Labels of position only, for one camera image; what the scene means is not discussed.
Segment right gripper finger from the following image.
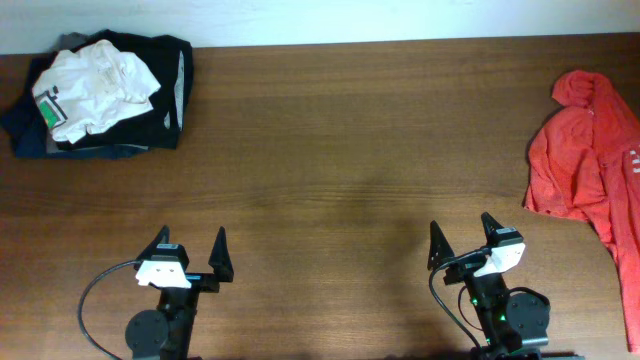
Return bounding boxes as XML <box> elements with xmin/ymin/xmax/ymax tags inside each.
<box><xmin>427</xmin><ymin>220</ymin><xmax>455</xmax><ymax>270</ymax></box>
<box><xmin>481</xmin><ymin>212</ymin><xmax>503</xmax><ymax>247</ymax></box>

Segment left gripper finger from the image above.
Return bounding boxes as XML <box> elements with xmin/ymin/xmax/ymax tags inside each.
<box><xmin>208</xmin><ymin>227</ymin><xmax>234</xmax><ymax>283</ymax></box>
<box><xmin>142</xmin><ymin>225</ymin><xmax>170</xmax><ymax>260</ymax></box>

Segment red orange t-shirt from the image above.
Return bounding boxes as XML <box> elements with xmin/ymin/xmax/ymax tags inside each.
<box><xmin>524</xmin><ymin>70</ymin><xmax>639</xmax><ymax>354</ymax></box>

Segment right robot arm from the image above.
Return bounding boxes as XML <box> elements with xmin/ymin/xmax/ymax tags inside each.
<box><xmin>427</xmin><ymin>212</ymin><xmax>579</xmax><ymax>360</ymax></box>

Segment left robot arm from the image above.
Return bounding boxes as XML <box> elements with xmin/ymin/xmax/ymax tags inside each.
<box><xmin>125</xmin><ymin>226</ymin><xmax>234</xmax><ymax>359</ymax></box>

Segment white t-shirt with green print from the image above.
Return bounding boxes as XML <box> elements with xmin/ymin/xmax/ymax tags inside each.
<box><xmin>31</xmin><ymin>40</ymin><xmax>161</xmax><ymax>144</ymax></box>

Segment black folded garment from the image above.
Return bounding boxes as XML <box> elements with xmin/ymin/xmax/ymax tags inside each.
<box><xmin>55</xmin><ymin>30</ymin><xmax>194</xmax><ymax>153</ymax></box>

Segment dark navy folded garment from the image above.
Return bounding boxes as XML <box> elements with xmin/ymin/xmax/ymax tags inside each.
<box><xmin>1</xmin><ymin>91</ymin><xmax>149</xmax><ymax>160</ymax></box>

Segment grey folded garment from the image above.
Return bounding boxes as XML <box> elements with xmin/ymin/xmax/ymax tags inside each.
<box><xmin>51</xmin><ymin>32</ymin><xmax>91</xmax><ymax>52</ymax></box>

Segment right black cable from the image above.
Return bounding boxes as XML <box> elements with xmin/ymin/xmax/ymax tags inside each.
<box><xmin>428</xmin><ymin>248</ymin><xmax>491</xmax><ymax>351</ymax></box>

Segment black cable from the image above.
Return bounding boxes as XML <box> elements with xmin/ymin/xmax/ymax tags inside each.
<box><xmin>428</xmin><ymin>248</ymin><xmax>491</xmax><ymax>351</ymax></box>
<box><xmin>76</xmin><ymin>259</ymin><xmax>143</xmax><ymax>360</ymax></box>

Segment left black cable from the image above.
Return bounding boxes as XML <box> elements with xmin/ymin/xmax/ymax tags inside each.
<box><xmin>76</xmin><ymin>259</ymin><xmax>143</xmax><ymax>360</ymax></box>

